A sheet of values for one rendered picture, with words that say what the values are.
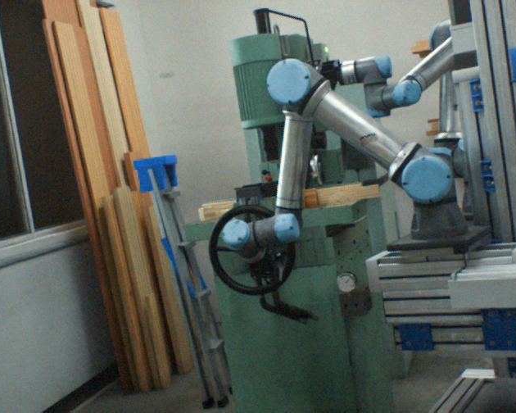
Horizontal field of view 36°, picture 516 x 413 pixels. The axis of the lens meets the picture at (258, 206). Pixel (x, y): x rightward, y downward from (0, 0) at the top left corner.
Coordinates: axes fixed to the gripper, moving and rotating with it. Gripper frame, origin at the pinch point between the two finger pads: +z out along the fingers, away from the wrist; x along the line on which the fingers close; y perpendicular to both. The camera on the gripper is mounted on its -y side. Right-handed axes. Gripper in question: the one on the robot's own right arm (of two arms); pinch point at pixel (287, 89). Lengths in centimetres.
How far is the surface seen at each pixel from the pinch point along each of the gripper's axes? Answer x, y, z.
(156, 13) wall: -219, -103, 150
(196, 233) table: 35, -27, 38
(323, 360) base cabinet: 69, -60, -1
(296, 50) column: -30.9, -8.8, 2.8
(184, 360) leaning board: 2, -173, 115
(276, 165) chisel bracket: 13.8, -21.3, 9.3
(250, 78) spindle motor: -5.6, 2.9, 12.9
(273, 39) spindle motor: -17.4, 8.0, 4.3
